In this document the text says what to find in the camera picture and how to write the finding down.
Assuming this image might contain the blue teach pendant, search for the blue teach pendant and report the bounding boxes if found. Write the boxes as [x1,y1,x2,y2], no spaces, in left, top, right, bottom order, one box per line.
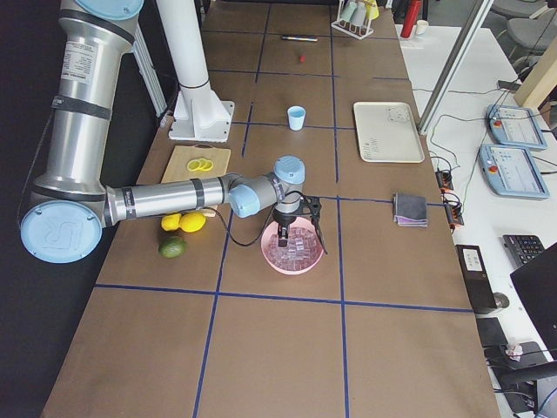
[479,144,550,199]
[486,104,548,151]

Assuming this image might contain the black laptop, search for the black laptop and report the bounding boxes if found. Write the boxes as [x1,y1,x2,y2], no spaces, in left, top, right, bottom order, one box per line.
[511,244,557,349]

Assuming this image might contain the aluminium frame post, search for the aluminium frame post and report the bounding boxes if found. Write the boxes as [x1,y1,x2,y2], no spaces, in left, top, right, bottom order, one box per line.
[418,0,493,135]

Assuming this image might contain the white cup rack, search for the white cup rack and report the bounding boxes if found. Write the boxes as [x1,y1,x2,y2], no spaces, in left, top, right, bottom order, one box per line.
[331,0,379,40]

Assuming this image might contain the white pillar with base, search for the white pillar with base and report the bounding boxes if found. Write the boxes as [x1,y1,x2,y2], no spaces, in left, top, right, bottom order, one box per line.
[157,0,234,143]

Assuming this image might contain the small white cup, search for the small white cup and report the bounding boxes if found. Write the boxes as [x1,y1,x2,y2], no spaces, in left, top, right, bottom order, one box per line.
[414,19,429,36]

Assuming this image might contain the upper blue teach pendant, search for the upper blue teach pendant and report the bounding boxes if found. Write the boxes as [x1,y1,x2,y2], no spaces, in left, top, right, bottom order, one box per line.
[486,104,548,151]

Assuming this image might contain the black box with label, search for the black box with label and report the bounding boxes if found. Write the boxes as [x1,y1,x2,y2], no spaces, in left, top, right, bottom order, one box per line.
[455,245,497,314]

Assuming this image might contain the yellow lemon slices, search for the yellow lemon slices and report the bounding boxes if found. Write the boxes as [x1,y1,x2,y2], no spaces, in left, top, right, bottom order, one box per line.
[186,158,214,172]

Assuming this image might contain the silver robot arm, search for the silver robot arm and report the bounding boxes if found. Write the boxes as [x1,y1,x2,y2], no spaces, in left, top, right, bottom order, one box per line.
[19,1,305,263]

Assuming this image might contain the bamboo cutting board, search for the bamboo cutting board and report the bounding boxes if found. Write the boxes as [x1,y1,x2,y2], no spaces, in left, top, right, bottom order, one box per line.
[161,145,231,183]

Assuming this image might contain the folded grey cloth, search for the folded grey cloth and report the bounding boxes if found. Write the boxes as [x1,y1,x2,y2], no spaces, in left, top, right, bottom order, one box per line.
[393,192,428,227]

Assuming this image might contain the black keyboard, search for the black keyboard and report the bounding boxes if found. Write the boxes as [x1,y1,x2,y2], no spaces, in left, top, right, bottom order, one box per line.
[502,234,545,267]

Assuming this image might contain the pink bowl of ice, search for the pink bowl of ice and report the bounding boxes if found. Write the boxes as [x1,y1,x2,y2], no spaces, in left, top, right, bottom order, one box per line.
[260,217,324,275]

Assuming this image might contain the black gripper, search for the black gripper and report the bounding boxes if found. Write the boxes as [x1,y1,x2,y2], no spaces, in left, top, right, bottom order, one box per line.
[272,192,303,248]

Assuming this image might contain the computer mouse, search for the computer mouse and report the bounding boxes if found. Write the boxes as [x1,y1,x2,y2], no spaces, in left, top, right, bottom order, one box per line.
[493,292,510,309]

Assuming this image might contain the lower blue teach pendant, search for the lower blue teach pendant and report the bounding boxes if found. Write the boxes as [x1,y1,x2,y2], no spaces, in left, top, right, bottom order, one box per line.
[479,144,550,199]

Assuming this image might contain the orange usb hub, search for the orange usb hub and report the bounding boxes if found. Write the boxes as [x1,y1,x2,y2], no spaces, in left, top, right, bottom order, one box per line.
[435,170,453,192]
[444,200,464,230]

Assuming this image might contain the steel muddler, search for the steel muddler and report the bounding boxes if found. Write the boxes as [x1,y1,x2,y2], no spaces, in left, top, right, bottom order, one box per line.
[281,34,319,43]

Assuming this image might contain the light blue cup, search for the light blue cup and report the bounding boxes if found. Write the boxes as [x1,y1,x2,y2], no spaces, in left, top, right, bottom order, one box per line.
[287,105,306,131]

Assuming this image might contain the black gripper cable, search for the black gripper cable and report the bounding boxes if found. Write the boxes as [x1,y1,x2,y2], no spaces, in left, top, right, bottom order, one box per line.
[215,210,281,247]

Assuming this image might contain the red bottle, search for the red bottle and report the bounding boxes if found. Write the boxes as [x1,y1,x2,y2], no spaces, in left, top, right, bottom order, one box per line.
[400,0,422,39]

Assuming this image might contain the cream bear tray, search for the cream bear tray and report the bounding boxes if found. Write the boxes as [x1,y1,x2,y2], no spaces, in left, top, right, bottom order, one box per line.
[352,102,425,164]

